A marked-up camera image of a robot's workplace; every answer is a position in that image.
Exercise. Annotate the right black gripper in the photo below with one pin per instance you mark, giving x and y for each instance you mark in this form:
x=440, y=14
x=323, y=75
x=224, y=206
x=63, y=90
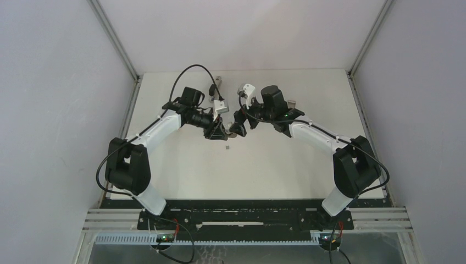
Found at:
x=239, y=126

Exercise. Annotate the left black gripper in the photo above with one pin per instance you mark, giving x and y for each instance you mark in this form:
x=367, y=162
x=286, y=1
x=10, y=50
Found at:
x=216, y=131

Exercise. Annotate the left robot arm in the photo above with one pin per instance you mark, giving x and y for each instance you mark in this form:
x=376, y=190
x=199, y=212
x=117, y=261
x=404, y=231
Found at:
x=127, y=163

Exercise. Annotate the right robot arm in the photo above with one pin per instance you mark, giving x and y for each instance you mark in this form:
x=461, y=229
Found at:
x=354, y=166

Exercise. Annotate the grey black long stapler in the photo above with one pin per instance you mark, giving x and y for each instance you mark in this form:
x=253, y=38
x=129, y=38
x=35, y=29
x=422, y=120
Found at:
x=213, y=92

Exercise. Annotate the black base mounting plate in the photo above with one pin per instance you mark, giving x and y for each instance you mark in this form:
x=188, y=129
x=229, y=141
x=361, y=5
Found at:
x=251, y=219

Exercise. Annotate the left controller board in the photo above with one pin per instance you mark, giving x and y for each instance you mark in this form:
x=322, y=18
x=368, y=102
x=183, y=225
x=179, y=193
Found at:
x=168, y=238

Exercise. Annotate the controller board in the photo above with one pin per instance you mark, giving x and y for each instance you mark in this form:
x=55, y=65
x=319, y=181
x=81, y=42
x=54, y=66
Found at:
x=329, y=243
x=168, y=238

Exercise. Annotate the right controller board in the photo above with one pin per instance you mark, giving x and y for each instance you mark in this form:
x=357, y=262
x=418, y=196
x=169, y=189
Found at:
x=329, y=243

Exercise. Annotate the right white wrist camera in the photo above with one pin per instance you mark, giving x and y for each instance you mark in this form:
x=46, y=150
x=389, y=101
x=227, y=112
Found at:
x=247, y=91

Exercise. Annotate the right aluminium frame post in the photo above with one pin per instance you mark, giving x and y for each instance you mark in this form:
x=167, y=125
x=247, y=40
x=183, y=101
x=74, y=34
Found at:
x=375, y=28

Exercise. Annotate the aluminium frame post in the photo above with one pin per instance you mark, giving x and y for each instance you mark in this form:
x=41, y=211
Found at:
x=375, y=28
x=112, y=35

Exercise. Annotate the white cable duct rail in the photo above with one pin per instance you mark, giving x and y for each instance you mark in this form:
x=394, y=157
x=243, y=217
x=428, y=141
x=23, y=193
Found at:
x=153, y=239

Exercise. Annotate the left aluminium frame post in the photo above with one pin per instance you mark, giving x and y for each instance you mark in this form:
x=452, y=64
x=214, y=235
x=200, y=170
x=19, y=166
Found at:
x=112, y=35

